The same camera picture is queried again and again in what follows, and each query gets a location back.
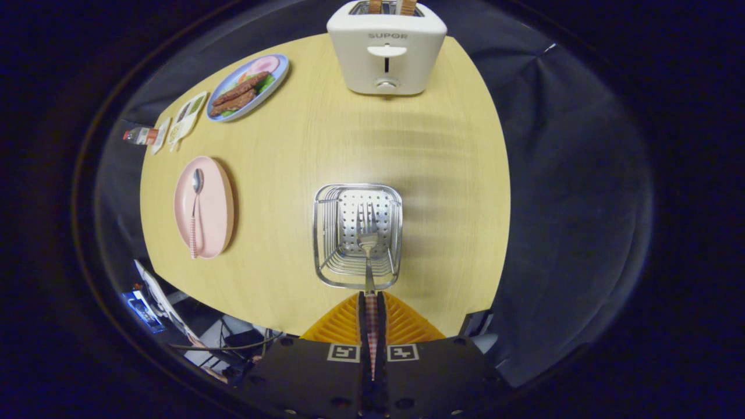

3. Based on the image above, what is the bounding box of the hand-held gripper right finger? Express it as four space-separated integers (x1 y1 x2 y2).
372 291 507 419

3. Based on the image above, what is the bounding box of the blue lit device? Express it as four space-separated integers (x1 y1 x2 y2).
122 291 165 334

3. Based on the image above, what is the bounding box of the white divided condiment dish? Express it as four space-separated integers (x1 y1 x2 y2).
168 91 208 153

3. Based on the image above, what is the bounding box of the clear bottle red cap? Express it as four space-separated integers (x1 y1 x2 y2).
122 127 159 146

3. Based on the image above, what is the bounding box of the blue plate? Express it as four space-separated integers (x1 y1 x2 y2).
205 54 290 123

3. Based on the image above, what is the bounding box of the metal spoon checkered handle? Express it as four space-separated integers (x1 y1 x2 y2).
189 168 204 260

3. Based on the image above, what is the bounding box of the brown steak piece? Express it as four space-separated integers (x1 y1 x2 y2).
212 71 271 108
210 89 257 118

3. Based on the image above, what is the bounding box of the white toaster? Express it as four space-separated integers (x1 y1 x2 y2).
327 0 448 97

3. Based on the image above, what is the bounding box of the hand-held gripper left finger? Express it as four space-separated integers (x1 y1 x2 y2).
236 291 373 419

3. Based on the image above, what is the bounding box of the white board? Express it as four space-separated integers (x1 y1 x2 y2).
134 260 196 345

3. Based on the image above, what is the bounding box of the white square coaster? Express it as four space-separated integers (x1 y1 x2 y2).
150 116 172 156

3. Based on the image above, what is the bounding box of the pink plate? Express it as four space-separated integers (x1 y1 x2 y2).
173 155 235 260

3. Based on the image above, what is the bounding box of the metal wire basket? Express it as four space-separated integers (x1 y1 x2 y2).
313 183 403 290

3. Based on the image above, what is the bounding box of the metal fork checkered handle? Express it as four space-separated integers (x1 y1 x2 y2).
356 203 379 382

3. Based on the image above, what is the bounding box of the black cable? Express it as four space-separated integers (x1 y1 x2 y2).
169 331 286 353

